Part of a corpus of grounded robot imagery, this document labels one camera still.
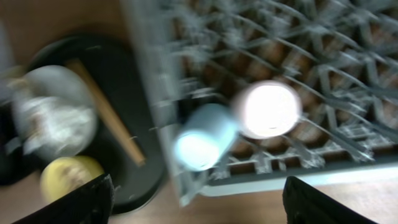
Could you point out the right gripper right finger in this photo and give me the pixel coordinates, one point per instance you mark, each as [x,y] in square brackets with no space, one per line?
[304,204]

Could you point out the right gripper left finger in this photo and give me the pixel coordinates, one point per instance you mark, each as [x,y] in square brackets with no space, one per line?
[90,203]

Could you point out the yellow bowl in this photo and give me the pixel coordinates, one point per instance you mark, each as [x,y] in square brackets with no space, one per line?
[66,174]

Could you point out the pink cup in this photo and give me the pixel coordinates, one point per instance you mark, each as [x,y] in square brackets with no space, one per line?
[267,109]

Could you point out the blue cup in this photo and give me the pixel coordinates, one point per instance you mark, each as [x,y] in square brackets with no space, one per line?
[208,134]

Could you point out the grey dishwasher rack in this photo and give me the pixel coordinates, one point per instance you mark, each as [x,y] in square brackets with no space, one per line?
[340,56]

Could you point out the wooden chopstick upper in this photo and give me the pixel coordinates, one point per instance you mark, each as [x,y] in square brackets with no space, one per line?
[108,114]

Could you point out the crumpled white napkin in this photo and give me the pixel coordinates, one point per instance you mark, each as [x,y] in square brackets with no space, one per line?
[53,127]

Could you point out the grey plate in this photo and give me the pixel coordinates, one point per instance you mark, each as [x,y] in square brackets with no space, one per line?
[58,81]

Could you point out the round black tray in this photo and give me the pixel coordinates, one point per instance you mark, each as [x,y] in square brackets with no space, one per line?
[112,65]

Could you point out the gold foil wrapper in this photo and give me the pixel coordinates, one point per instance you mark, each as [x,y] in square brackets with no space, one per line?
[12,80]

